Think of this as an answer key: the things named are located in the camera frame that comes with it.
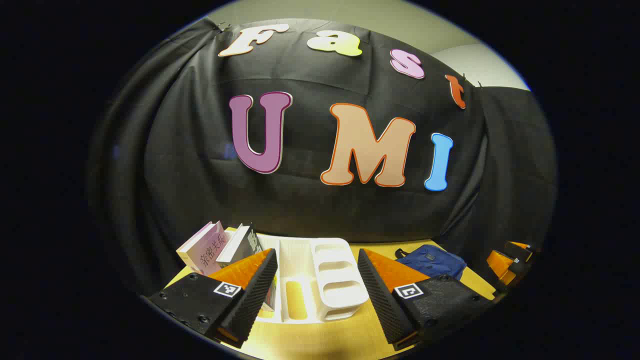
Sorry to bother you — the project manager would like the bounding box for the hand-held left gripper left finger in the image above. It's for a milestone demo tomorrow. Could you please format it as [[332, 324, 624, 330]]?
[[145, 248, 279, 350]]

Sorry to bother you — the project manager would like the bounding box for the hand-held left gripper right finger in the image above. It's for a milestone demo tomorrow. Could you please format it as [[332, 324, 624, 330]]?
[[357, 248, 497, 351]]

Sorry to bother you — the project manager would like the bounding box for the white bookshelf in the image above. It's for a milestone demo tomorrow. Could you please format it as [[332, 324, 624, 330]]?
[[254, 235, 371, 325]]

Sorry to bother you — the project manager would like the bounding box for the black book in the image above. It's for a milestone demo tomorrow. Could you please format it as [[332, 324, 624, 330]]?
[[216, 223, 265, 269]]

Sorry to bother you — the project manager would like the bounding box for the blue schoolbag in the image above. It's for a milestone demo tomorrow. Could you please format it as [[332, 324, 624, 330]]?
[[394, 244, 469, 281]]

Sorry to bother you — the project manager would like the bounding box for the pink book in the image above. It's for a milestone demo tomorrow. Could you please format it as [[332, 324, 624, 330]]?
[[176, 221, 229, 277]]

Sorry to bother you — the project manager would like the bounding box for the black backdrop cloth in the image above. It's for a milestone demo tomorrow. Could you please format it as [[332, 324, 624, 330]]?
[[87, 17, 558, 297]]

